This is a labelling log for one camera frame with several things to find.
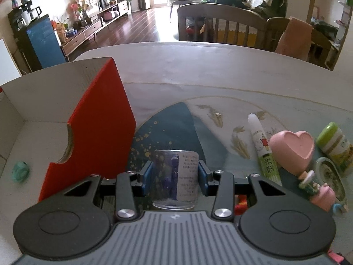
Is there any white and green tube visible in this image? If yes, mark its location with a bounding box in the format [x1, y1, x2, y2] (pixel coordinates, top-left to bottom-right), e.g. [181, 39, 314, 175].
[248, 113, 283, 187]

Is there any clear glass jar with label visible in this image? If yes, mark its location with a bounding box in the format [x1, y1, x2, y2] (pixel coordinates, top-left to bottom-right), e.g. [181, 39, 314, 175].
[152, 150, 199, 210]

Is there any wooden media cabinet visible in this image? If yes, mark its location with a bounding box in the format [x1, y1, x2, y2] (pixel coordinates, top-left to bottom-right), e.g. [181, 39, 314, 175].
[61, 0, 131, 58]

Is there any cluttered shelf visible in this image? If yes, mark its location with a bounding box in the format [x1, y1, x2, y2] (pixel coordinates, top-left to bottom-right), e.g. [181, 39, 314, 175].
[310, 1, 353, 47]

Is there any pink cloth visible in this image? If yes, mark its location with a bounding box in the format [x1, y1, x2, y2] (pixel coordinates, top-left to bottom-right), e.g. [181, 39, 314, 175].
[274, 17, 313, 61]

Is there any pink flower bouquet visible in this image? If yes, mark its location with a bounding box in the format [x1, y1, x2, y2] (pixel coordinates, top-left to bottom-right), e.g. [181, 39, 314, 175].
[70, 1, 86, 20]

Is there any pink heart-shaped dish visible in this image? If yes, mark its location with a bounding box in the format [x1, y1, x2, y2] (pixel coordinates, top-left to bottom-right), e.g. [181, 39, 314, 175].
[269, 130, 315, 176]

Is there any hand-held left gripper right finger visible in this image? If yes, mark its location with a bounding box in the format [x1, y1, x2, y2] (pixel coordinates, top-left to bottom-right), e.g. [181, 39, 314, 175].
[198, 160, 287, 222]

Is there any yellow and white seat cushion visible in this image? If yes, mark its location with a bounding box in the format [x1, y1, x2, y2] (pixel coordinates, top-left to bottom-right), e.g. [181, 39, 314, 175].
[215, 22, 257, 46]

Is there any green-lidded bottle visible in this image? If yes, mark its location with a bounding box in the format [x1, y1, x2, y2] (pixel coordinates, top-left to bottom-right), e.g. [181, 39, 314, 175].
[316, 122, 353, 175]

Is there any red and white cardboard box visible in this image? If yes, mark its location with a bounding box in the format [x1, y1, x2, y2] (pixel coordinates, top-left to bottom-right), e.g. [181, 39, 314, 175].
[0, 57, 137, 265]

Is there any small teal toy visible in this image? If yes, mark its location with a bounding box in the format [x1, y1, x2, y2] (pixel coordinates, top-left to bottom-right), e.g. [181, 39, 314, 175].
[11, 161, 30, 183]

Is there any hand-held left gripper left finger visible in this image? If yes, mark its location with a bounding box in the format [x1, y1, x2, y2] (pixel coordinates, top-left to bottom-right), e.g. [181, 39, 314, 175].
[63, 160, 154, 222]

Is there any black coffee maker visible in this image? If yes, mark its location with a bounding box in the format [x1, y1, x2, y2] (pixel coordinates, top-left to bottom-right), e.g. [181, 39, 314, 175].
[8, 1, 42, 31]

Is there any white cabinet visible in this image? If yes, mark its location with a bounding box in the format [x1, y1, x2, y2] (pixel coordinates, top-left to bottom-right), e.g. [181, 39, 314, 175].
[0, 37, 23, 85]

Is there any pink item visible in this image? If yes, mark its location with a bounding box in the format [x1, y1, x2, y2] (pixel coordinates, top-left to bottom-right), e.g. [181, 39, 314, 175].
[327, 250, 345, 265]

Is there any small red-orange toy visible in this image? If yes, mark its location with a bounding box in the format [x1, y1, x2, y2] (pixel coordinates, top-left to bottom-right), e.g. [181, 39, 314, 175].
[235, 195, 249, 216]

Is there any blue-fronted cabinet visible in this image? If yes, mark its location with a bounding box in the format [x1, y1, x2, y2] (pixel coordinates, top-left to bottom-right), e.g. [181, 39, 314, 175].
[14, 14, 69, 72]

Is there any pink toy figure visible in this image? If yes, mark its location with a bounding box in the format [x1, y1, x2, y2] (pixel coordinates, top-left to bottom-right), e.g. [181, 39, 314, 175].
[299, 170, 348, 214]

